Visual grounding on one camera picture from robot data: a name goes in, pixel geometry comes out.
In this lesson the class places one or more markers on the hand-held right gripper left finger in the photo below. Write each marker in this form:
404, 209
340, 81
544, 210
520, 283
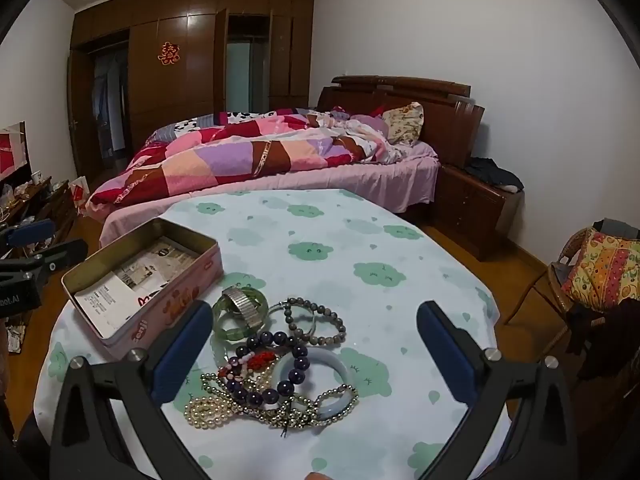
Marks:
182, 347

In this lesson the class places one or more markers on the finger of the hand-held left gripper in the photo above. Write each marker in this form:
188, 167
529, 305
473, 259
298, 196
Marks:
30, 232
57, 255

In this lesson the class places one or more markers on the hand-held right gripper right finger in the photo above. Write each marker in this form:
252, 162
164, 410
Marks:
446, 355

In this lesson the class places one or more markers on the green jade bangle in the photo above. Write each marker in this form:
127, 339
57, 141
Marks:
220, 327

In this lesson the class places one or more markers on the pink tin box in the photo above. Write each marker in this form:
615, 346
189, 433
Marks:
165, 305

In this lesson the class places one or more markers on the silver band wristwatch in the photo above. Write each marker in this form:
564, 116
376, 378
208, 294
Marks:
246, 305

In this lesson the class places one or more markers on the white jade bangle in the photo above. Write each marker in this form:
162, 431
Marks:
330, 360

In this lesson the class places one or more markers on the wooden television cabinet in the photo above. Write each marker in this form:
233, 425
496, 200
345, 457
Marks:
55, 200

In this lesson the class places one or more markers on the white shopping bag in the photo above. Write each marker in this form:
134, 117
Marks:
79, 195

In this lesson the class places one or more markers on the printed paper leaflet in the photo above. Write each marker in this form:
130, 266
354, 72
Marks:
125, 285

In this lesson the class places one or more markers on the thin silver bangle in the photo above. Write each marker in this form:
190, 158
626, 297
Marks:
314, 327

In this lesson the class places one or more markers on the wooden nightstand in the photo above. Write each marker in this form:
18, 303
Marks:
475, 210

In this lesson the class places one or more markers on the wicker chair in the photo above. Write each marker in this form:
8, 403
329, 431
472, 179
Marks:
562, 262

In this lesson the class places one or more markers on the dark maroon garment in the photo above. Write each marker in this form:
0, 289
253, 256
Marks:
610, 330

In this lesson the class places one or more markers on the colourful patterned cushion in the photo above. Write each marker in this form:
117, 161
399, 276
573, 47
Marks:
605, 270

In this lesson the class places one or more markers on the dark clothes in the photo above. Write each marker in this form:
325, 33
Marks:
492, 170

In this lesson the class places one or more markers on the patchwork quilt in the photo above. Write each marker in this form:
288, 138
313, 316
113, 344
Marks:
225, 160

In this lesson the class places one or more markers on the wooden bed with pink sheet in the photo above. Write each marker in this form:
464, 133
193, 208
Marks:
350, 180

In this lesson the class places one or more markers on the brown wooden wardrobe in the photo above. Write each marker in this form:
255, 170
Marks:
190, 105

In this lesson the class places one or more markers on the red paper decoration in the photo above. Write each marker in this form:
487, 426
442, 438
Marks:
168, 54

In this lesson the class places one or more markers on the floral pillow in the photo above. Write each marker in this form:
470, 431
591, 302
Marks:
405, 122

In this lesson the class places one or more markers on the pink pillow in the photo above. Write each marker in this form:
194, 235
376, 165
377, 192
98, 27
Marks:
367, 122

